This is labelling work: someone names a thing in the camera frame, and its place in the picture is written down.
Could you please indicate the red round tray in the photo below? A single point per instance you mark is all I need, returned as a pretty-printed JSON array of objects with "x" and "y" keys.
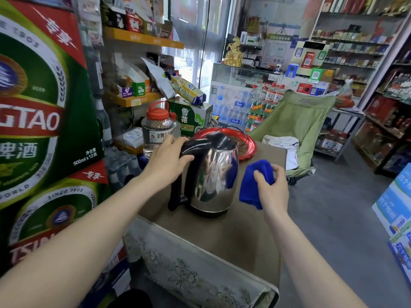
[{"x": 247, "y": 147}]

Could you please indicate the white cloth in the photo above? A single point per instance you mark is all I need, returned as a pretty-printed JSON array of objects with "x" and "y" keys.
[{"x": 282, "y": 144}]

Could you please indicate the green folding chair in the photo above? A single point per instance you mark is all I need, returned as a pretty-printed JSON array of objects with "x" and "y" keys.
[{"x": 298, "y": 118}]

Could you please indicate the red code sign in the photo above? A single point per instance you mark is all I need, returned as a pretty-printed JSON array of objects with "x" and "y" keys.
[{"x": 308, "y": 60}]

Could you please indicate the gold horse figurine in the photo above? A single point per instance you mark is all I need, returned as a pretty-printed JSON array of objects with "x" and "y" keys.
[{"x": 233, "y": 52}]

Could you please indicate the green code sign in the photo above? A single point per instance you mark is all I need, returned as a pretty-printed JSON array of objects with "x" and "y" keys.
[{"x": 316, "y": 75}]

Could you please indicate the person's right hand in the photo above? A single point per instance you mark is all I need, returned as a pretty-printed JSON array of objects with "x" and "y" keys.
[{"x": 274, "y": 195}]

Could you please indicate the floral table cloth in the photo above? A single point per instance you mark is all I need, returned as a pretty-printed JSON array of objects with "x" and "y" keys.
[{"x": 192, "y": 272}]

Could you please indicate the dark wooden liquor shelf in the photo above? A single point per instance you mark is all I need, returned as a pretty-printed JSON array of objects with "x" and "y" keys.
[{"x": 385, "y": 118}]

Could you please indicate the person's left hand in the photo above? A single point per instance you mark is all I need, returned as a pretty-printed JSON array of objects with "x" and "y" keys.
[{"x": 162, "y": 163}]

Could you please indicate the row of red-capped bottles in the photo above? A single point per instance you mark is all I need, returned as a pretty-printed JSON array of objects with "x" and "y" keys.
[{"x": 266, "y": 99}]

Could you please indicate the pack of clear water bottles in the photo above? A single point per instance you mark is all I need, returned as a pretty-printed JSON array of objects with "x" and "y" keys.
[{"x": 231, "y": 105}]

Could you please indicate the person's left thumb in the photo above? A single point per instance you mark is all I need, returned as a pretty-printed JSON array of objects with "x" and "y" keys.
[{"x": 185, "y": 160}]

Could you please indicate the stack of blue white cartons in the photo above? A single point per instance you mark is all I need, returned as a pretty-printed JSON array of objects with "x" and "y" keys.
[{"x": 396, "y": 208}]

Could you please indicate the person's right thumb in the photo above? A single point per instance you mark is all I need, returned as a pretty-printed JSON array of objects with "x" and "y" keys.
[{"x": 261, "y": 177}]

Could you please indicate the shelf of cigarette packs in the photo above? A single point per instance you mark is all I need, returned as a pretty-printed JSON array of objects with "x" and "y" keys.
[{"x": 353, "y": 48}]

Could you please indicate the glass shop counter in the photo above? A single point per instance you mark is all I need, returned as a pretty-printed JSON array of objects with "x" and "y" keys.
[{"x": 240, "y": 75}]

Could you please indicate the clear jug with red lid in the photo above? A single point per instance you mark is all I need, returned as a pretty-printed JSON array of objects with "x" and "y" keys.
[{"x": 155, "y": 131}]

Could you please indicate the large green beer carton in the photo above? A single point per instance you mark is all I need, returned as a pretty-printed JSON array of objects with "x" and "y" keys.
[
  {"x": 38, "y": 99},
  {"x": 48, "y": 218}
]

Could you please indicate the pack of small water bottles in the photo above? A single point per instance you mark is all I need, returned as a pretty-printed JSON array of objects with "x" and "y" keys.
[{"x": 123, "y": 166}]

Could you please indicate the blue cleaning cloth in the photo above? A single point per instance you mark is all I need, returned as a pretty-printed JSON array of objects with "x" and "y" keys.
[{"x": 250, "y": 184}]

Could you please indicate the yellow snack shelf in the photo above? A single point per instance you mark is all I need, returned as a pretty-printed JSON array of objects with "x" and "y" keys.
[{"x": 141, "y": 38}]

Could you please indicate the person's right forearm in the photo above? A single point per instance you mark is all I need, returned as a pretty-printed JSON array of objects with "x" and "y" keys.
[{"x": 308, "y": 263}]

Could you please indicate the yellow and blue noodle packet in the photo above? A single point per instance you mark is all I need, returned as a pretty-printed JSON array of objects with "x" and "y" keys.
[{"x": 188, "y": 89}]

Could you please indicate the white paper packet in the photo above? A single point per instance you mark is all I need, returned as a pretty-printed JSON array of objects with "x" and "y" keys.
[{"x": 132, "y": 137}]

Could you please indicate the light green drink carton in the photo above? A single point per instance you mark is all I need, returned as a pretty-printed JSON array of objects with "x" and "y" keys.
[{"x": 192, "y": 118}]

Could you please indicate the person's left forearm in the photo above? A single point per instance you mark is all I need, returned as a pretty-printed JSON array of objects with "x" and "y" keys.
[{"x": 80, "y": 240}]

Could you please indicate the blue code sign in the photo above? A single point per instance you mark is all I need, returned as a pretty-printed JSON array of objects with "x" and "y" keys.
[{"x": 292, "y": 70}]

